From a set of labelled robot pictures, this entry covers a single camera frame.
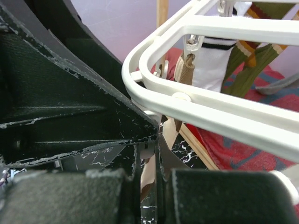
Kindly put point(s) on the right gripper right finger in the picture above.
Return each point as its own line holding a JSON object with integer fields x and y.
{"x": 198, "y": 196}

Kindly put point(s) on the olive green ribbed sock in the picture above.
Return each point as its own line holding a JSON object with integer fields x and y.
{"x": 254, "y": 58}

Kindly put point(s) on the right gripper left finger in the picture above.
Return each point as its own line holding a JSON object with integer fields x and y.
{"x": 93, "y": 196}

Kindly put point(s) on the wooden clothes rack frame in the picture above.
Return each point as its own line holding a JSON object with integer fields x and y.
{"x": 186, "y": 134}

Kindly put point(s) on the red patterned pillow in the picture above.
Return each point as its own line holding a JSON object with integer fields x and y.
{"x": 228, "y": 154}

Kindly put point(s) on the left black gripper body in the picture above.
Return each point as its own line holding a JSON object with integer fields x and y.
{"x": 61, "y": 92}

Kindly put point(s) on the grey striped sock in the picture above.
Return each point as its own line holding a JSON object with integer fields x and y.
{"x": 287, "y": 82}

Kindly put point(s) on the white plastic clip hanger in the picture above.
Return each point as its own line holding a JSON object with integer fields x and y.
{"x": 268, "y": 128}

